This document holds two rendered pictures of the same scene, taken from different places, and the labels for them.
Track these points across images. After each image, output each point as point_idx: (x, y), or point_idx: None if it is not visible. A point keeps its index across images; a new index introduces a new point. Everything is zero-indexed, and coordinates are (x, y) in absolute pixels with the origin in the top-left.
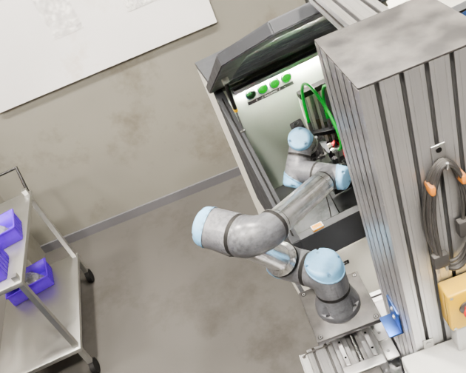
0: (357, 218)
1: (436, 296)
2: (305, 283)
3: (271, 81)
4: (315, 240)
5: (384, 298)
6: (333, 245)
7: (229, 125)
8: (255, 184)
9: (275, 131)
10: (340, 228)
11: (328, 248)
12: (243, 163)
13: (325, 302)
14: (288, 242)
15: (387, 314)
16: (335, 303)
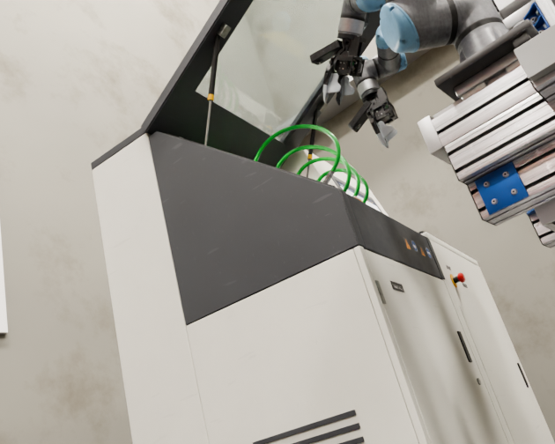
0: (389, 225)
1: None
2: (456, 0)
3: None
4: (360, 210)
5: (549, 2)
6: (381, 241)
7: (179, 152)
8: (214, 234)
9: None
10: (379, 221)
11: (377, 240)
12: (177, 239)
13: (491, 21)
14: (317, 226)
15: None
16: (503, 24)
